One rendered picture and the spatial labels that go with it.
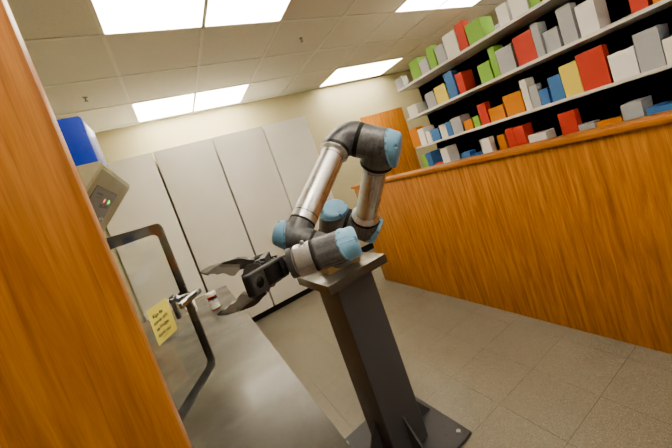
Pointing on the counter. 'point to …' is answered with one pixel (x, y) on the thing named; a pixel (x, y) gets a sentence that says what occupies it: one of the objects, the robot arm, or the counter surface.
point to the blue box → (81, 141)
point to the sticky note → (162, 321)
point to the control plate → (101, 200)
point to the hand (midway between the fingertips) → (211, 293)
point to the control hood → (95, 172)
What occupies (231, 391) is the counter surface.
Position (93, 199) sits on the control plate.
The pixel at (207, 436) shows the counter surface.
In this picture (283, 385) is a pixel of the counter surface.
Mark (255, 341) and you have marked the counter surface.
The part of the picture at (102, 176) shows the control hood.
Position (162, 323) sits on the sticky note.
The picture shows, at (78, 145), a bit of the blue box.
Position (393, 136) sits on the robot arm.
